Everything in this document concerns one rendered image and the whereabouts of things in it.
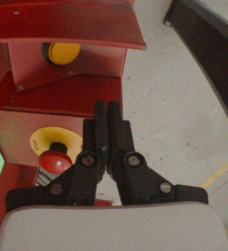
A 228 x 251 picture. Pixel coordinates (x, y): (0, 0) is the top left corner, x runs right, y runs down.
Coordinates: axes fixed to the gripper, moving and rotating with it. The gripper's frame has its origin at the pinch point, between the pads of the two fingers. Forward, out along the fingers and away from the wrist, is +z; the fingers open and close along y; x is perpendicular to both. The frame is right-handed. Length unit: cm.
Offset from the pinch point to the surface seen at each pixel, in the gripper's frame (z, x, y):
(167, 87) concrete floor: 81, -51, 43
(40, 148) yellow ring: 6.8, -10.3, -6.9
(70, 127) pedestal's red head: 6.6, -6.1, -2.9
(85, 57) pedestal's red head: 14.0, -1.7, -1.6
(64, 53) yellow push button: 11.9, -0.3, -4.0
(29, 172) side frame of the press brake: 66, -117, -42
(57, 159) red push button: 3.9, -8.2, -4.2
